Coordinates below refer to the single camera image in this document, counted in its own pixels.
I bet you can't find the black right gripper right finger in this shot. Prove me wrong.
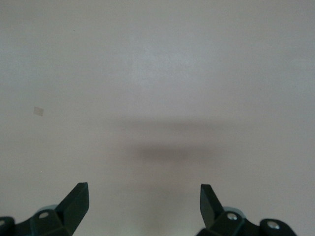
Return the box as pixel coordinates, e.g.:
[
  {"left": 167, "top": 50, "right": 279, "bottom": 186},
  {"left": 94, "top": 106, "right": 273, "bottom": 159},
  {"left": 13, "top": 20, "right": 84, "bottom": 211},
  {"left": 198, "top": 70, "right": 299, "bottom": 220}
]
[{"left": 196, "top": 184, "right": 260, "bottom": 236}]

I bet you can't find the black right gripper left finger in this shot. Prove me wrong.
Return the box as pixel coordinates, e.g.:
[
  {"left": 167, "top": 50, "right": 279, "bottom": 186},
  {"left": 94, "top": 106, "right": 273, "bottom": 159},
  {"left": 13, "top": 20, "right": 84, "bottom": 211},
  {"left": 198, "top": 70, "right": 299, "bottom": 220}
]
[{"left": 14, "top": 182, "right": 90, "bottom": 236}]

